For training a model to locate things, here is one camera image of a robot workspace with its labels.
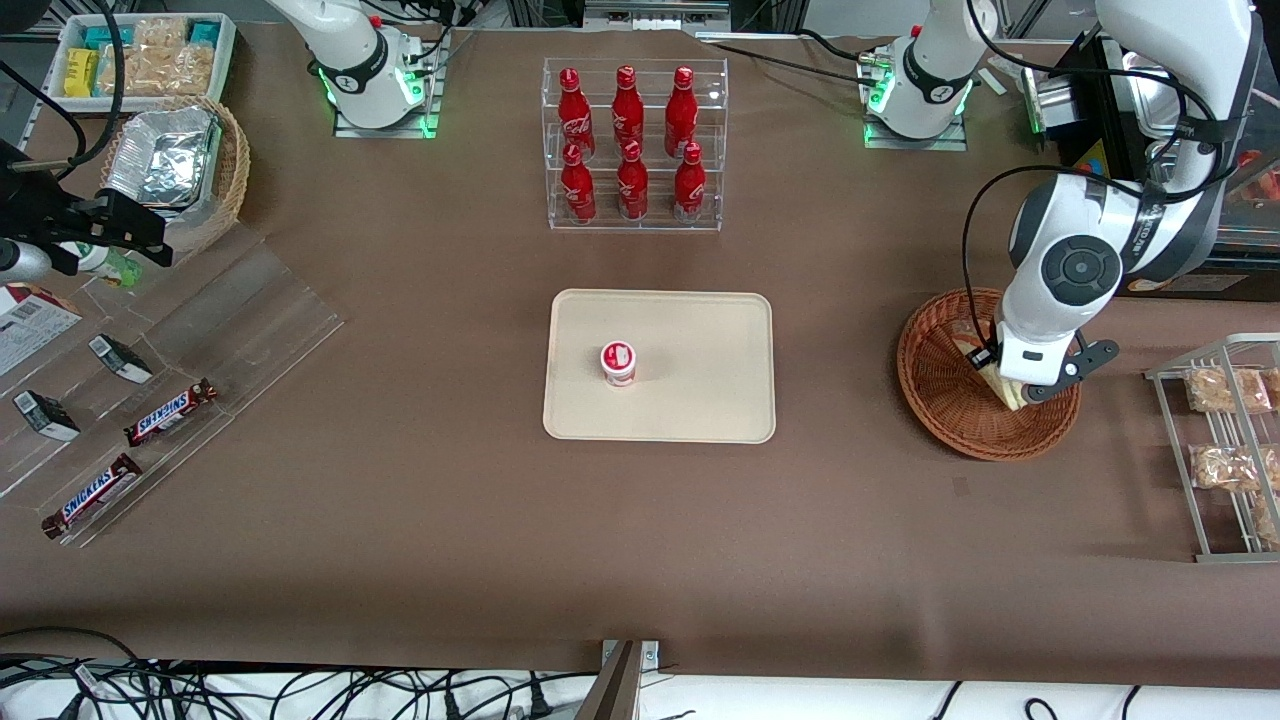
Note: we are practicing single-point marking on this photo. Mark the metal bracket with post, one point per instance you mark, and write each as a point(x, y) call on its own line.
point(620, 690)

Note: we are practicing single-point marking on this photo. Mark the small black white box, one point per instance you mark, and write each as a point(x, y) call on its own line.
point(120, 358)
point(45, 415)

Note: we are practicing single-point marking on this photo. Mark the beige plastic tray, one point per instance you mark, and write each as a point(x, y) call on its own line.
point(690, 380)

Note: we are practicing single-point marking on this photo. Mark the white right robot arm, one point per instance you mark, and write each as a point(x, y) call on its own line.
point(360, 70)

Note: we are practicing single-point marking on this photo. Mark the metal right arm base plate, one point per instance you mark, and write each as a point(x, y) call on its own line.
point(430, 120)

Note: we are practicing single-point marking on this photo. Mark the red white paper carton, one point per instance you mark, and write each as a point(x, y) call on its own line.
point(25, 330)

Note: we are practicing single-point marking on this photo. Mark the clear acrylic bottle rack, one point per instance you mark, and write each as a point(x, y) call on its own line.
point(650, 215)

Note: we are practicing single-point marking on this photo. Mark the green label drink bottle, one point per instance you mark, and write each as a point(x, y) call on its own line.
point(110, 266)

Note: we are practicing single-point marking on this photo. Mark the yellow snack packet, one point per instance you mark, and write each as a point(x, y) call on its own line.
point(80, 72)

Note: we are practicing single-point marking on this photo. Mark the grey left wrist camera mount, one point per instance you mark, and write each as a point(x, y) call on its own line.
point(1090, 360)

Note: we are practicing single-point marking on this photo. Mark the black food warmer appliance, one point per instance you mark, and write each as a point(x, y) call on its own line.
point(1055, 95)

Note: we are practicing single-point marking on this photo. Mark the red cola bottle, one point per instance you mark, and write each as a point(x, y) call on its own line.
point(681, 108)
point(578, 190)
point(572, 110)
point(632, 188)
point(628, 105)
point(689, 190)

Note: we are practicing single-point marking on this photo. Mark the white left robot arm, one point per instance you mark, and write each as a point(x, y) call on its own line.
point(1070, 270)

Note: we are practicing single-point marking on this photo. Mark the clear acrylic stepped display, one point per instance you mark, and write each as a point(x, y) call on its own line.
point(250, 320)

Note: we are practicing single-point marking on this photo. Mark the bagged pastry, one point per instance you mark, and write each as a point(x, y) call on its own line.
point(1225, 467)
point(1225, 390)
point(1270, 520)

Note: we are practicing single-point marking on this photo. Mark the clear bagged crumble snacks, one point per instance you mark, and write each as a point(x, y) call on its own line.
point(160, 70)

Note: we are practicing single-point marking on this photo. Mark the snickers chocolate bar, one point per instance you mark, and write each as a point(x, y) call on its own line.
point(92, 495)
point(170, 412)

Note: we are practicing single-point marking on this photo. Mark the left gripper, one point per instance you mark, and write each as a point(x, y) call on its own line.
point(983, 357)

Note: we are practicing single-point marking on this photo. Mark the wicker basket with foil trays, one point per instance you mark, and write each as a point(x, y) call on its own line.
point(232, 170)

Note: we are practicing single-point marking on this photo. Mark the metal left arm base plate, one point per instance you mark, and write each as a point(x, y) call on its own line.
point(955, 140)

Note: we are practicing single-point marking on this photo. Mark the teal snack packet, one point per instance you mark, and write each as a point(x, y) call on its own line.
point(105, 37)
point(204, 32)

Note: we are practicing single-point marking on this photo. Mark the white paper strip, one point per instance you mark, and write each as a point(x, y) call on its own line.
point(996, 82)

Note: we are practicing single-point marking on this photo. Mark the stack of foil trays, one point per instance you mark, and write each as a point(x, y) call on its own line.
point(160, 160)

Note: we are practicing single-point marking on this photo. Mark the red white yogurt cup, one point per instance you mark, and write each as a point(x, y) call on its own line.
point(618, 362)

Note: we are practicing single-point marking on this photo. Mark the white plastic snack bin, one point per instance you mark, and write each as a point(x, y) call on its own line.
point(60, 85)

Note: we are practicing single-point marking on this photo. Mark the empty-weave brown wicker basket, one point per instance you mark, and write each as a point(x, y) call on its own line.
point(950, 420)

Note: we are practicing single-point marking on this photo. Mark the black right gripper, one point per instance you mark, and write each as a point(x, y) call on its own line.
point(38, 214)

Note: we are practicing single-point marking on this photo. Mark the triangle sandwich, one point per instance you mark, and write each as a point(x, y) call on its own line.
point(985, 382)

